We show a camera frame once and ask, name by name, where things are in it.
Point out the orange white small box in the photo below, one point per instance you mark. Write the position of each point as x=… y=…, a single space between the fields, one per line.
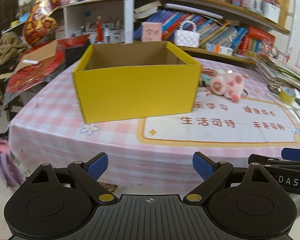
x=220 y=48

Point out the white pen holder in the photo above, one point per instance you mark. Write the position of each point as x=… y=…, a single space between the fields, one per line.
x=115 y=36

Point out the yellow cardboard box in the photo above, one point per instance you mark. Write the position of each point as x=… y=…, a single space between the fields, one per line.
x=135 y=95

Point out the red patterned paper stack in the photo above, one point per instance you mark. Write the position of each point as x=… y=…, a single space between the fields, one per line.
x=32 y=77

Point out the cartoon figurine set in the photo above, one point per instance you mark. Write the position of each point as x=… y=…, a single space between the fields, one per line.
x=271 y=50

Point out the large pink plush pig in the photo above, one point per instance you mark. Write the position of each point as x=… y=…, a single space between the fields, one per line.
x=225 y=85

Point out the white shelf unit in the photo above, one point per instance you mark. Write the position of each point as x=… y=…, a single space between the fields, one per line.
x=128 y=17

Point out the yellow tape roll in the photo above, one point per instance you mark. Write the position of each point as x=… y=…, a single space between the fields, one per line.
x=286 y=97

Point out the small white bottle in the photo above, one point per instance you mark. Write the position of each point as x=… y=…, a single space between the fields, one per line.
x=107 y=36

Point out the white marker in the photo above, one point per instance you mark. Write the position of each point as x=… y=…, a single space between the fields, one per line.
x=30 y=61

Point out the red boxed book set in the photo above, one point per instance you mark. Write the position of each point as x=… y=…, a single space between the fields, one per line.
x=257 y=42

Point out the white desk organizer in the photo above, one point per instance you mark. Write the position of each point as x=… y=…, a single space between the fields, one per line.
x=272 y=12

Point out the pink sticker container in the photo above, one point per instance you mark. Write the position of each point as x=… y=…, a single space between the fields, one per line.
x=151 y=32

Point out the pink printed bag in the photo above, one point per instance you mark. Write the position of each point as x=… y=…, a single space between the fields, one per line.
x=7 y=165

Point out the row of blue books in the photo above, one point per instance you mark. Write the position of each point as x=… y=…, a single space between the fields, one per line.
x=215 y=30

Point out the brown plush cloth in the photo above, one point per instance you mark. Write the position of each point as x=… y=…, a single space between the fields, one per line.
x=7 y=50

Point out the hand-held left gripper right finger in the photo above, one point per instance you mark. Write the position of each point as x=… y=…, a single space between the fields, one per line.
x=202 y=166

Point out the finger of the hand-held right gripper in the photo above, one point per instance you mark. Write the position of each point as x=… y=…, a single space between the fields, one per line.
x=290 y=169
x=295 y=154

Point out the white quilted handbag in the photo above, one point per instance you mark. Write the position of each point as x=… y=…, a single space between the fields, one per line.
x=187 y=38

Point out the white paper roll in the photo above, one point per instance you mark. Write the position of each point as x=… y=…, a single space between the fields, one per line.
x=195 y=11

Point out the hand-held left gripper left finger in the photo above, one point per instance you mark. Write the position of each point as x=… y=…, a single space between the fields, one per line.
x=97 y=166

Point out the red tassel ornament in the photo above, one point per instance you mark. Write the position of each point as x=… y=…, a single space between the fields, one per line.
x=99 y=30

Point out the stack of picture books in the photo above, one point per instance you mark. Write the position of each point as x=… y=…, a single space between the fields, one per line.
x=282 y=75

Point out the brown cardboard sheet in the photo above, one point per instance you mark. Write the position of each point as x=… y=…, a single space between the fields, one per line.
x=42 y=52

